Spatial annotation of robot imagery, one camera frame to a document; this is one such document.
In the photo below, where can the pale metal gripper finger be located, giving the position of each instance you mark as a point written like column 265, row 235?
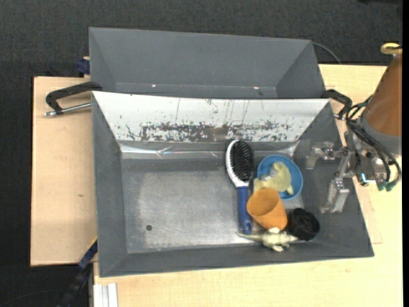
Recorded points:
column 326, row 150
column 338, row 193

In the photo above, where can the blue bowl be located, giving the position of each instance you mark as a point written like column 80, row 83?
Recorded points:
column 295, row 174

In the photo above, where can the black round cap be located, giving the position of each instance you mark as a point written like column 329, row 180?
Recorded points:
column 303, row 224

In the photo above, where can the pale yellow soft toy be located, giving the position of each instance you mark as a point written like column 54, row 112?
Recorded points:
column 281, row 176

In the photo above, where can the orange cup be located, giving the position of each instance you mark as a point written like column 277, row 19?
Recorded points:
column 266, row 208

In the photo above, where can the pale toy lizard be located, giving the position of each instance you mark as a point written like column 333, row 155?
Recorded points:
column 271, row 238

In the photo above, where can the white and blue hairbrush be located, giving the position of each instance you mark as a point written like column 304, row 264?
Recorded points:
column 239, row 162

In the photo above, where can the grey metal bin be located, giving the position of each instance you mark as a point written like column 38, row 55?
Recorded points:
column 179, row 209

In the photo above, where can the brown cardboard board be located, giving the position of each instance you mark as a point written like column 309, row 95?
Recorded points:
column 60, row 171

